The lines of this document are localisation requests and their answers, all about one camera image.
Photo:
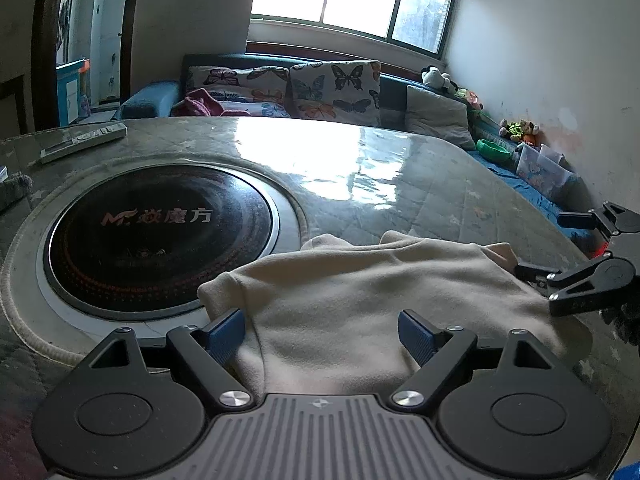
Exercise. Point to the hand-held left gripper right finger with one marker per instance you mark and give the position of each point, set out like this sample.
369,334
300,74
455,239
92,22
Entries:
417,337

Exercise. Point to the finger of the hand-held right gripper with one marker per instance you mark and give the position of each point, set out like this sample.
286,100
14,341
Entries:
575,285
580,219

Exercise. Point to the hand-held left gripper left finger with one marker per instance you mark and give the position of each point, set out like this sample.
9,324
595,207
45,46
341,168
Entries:
227,337

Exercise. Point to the cream sweatshirt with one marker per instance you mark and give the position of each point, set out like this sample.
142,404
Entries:
375,285

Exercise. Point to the hanging clothes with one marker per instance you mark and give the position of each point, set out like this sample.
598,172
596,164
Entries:
65,27

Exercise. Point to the clear plastic storage box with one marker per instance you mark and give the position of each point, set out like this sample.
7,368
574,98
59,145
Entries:
545,170

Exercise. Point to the brown and green plush toy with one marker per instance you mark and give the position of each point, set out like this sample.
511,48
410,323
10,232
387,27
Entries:
520,132

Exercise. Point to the green bowl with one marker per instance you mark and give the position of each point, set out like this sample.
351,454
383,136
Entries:
494,151

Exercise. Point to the round black induction cooktop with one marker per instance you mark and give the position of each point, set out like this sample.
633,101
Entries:
160,235

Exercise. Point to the colourful small toy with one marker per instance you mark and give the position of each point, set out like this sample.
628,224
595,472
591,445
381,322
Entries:
470,99

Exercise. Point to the grey pillow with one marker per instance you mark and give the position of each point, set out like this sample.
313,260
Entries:
437,117

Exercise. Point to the panda plush toy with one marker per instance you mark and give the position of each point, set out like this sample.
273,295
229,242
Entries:
437,79

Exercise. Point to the magenta garment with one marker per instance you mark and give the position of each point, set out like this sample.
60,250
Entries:
200,105

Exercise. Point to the teal sofa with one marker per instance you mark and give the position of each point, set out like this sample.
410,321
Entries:
150,100

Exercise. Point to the butterfly print cushion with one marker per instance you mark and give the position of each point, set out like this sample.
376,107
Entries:
335,90
240,87

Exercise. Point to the grey sock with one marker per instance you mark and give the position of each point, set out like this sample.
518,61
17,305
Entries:
15,190

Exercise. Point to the plastic bag with tissue pack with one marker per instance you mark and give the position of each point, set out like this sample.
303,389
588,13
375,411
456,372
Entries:
3,174

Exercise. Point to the blue cabinet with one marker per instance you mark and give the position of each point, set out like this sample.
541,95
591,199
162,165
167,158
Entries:
72,92

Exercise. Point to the dark wooden door frame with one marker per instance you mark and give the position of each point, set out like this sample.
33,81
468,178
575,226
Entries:
135,35

